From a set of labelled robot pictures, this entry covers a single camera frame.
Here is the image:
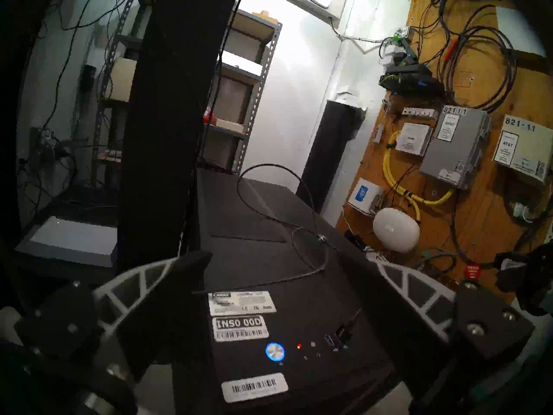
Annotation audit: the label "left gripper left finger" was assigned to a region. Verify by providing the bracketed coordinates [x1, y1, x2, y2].
[93, 251, 213, 378]

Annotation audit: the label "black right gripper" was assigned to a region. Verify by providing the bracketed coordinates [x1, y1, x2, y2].
[494, 241, 553, 317]

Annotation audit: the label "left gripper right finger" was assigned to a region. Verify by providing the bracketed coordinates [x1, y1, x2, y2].
[346, 256, 458, 382]

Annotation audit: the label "black braided USB cable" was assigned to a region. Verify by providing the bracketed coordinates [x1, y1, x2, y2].
[192, 163, 361, 348]

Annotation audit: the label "black workstation tower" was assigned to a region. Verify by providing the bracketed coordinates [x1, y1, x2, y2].
[173, 168, 400, 415]

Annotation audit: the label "white oval dome device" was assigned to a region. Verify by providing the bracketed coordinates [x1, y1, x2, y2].
[372, 207, 421, 253]

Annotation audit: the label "white flat device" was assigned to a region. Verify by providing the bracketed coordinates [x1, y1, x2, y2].
[15, 216, 118, 268]

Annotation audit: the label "white box blue label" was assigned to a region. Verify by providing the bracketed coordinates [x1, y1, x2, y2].
[348, 178, 384, 216]

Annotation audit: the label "white ciena labelled box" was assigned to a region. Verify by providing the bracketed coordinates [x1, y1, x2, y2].
[395, 123, 433, 157]

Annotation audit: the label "tall black cylinder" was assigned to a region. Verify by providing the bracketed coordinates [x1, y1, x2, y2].
[296, 99, 367, 214]

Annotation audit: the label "black server rack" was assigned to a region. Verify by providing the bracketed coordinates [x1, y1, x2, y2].
[117, 0, 242, 272]

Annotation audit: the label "tan flat box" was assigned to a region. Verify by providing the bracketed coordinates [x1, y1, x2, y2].
[215, 118, 248, 134]

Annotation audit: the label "small white boxes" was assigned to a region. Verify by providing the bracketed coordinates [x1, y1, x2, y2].
[335, 91, 368, 112]

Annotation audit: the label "white flat box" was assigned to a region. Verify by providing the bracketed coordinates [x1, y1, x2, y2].
[220, 51, 264, 77]

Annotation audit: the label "cream AT&T enclosure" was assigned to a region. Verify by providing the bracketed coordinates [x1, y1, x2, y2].
[493, 114, 553, 183]

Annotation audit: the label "yellow cable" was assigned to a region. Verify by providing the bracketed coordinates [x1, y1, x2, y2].
[382, 131, 454, 222]

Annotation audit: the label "grey AT&T enclosure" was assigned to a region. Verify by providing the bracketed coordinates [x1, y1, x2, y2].
[419, 105, 492, 191]

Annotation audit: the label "wall outlet with plugs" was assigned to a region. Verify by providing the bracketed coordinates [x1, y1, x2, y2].
[29, 127, 72, 162]

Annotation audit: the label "black wall router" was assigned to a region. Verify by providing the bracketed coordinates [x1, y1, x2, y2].
[379, 64, 445, 98]

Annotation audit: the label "thick black cable loops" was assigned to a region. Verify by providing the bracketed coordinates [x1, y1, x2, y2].
[436, 3, 518, 114]

